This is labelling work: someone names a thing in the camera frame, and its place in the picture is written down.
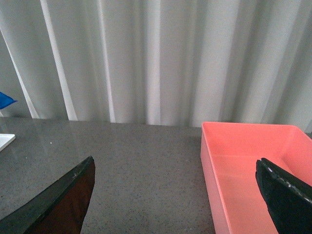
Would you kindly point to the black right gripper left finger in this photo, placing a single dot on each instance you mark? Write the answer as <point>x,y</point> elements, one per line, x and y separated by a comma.
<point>59,209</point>

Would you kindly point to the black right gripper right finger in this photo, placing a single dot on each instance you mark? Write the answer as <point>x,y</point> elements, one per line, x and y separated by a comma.
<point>288,199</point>

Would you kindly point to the blue microfiber cloth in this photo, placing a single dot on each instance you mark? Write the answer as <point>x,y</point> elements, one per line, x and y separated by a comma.
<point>5,100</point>

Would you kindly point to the pink plastic bin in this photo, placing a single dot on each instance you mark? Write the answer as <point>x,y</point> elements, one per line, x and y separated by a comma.
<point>229,152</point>

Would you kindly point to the white rack with wooden bars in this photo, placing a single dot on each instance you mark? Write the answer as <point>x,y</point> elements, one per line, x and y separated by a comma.
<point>5,140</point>

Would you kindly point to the white pleated curtain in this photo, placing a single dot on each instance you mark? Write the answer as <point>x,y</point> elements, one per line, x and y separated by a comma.
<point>158,62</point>

